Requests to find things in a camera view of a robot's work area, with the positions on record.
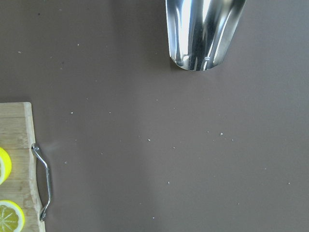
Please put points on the silver metal scoop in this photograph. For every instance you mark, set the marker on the silver metal scoop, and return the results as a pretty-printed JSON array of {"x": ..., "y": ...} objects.
[{"x": 200, "y": 31}]

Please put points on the bamboo cutting board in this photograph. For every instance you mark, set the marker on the bamboo cutting board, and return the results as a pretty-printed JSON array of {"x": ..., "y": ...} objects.
[{"x": 16, "y": 137}]

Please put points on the metal cutting board handle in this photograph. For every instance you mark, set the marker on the metal cutting board handle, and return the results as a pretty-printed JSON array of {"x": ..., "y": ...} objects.
[{"x": 37, "y": 152}]

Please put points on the lemon half near handle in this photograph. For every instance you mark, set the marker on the lemon half near handle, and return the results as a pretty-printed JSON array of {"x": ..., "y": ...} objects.
[{"x": 5, "y": 165}]

